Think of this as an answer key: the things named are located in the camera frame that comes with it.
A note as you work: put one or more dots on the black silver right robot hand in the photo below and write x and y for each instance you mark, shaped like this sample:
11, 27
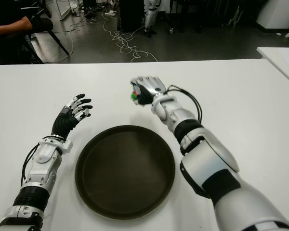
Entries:
149, 90

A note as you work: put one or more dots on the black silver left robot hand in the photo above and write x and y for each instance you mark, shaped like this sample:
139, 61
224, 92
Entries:
63, 122

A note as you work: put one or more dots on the multicolour Rubik's cube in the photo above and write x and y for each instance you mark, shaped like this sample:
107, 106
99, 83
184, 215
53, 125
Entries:
134, 92

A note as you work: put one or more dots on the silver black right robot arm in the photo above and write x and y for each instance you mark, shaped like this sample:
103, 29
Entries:
221, 173

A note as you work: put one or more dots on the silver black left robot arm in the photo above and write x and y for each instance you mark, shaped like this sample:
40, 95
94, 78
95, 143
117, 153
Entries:
42, 162

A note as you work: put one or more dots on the dark brown round plate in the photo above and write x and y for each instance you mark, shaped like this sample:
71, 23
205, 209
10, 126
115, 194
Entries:
125, 172

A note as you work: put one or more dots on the white humanoid robot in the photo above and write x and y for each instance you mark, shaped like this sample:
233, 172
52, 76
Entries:
149, 16

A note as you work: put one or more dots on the black cabinet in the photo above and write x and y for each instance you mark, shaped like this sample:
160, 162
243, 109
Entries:
131, 14

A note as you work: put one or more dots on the black wheeled stand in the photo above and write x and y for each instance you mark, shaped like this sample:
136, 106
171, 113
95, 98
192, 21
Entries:
183, 14

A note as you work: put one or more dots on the white power strip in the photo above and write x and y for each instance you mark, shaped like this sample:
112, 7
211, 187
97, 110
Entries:
110, 13

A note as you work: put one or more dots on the black chair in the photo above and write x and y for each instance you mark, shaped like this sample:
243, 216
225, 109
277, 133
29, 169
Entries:
42, 24

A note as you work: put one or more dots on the grey folded metal stand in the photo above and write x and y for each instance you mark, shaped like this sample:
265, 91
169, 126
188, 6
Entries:
233, 16

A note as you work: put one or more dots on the white board panel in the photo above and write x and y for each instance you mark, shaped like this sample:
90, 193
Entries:
62, 9

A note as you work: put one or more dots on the seated person in black shirt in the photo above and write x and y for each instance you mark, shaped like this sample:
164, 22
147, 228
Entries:
4, 9

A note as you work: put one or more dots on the white side table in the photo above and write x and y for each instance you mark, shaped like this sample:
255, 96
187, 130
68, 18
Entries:
281, 62

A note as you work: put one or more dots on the white machine housing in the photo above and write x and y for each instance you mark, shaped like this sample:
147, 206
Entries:
277, 14

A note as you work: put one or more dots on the white paper scrap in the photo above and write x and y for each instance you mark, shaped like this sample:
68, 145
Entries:
287, 35

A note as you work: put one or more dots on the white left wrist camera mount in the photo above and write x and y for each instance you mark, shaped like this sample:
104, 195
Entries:
68, 146

